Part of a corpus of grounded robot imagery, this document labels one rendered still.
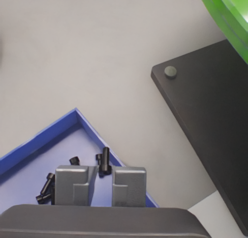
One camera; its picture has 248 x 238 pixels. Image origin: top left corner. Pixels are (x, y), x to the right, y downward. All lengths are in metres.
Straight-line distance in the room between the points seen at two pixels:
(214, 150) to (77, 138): 0.10
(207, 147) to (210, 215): 0.05
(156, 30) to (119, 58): 0.05
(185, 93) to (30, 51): 0.14
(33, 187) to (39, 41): 0.13
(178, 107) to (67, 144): 0.09
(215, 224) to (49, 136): 0.13
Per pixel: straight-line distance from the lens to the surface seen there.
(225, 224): 0.24
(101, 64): 0.28
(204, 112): 0.25
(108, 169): 0.18
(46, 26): 0.31
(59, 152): 0.24
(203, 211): 0.24
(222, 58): 0.29
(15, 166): 0.25
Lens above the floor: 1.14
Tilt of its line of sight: 63 degrees down
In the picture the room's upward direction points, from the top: 5 degrees clockwise
